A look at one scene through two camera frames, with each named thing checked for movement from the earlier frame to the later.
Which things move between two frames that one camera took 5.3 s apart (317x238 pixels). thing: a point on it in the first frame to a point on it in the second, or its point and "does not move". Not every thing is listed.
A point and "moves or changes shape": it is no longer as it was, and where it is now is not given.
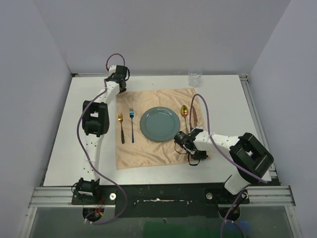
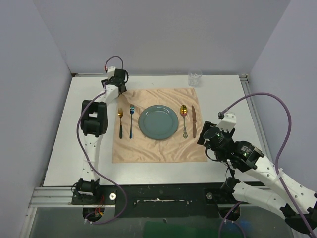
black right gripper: [202, 156] to [201, 142]
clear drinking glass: [194, 78] does not move
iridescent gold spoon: [184, 111] does not move
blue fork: [132, 113] moves or changes shape
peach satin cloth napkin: [146, 123] moves or changes shape
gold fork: [120, 118] moves or changes shape
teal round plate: [160, 124] does not move
